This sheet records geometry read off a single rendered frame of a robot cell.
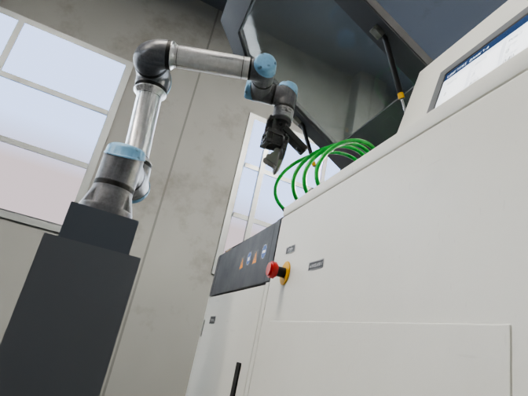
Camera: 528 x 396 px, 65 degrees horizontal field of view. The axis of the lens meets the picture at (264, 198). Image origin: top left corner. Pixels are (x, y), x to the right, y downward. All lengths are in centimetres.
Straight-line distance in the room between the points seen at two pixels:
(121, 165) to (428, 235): 94
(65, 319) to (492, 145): 97
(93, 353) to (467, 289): 89
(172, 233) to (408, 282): 257
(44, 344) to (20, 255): 182
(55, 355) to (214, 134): 244
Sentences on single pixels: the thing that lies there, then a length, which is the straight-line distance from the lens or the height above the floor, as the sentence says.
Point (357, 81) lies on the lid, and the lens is 167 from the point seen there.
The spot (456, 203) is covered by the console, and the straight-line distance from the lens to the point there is 50.
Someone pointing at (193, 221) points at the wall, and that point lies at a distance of 306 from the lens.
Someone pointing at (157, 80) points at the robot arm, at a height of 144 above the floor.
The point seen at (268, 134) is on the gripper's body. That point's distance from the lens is 146.
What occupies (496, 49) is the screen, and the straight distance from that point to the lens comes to 112.
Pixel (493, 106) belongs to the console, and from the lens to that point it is 52.
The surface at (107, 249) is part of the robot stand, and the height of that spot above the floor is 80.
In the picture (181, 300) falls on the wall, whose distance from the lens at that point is 298.
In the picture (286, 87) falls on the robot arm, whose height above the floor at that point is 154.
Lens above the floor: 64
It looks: 20 degrees up
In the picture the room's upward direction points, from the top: 12 degrees clockwise
